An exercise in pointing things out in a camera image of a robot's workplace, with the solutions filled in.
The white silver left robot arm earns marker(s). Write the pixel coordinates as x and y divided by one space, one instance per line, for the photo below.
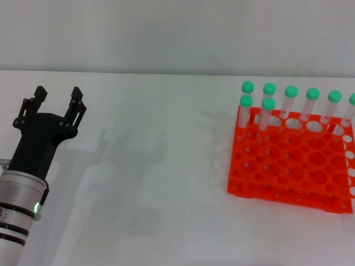
16 199

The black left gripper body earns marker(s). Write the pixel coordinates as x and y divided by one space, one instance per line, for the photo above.
36 144

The orange test tube rack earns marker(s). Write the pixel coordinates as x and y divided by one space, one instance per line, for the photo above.
291 169

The graduated green cap test tube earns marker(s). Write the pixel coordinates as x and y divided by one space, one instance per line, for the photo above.
268 104

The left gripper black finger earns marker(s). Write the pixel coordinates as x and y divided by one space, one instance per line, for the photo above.
76 95
41 93

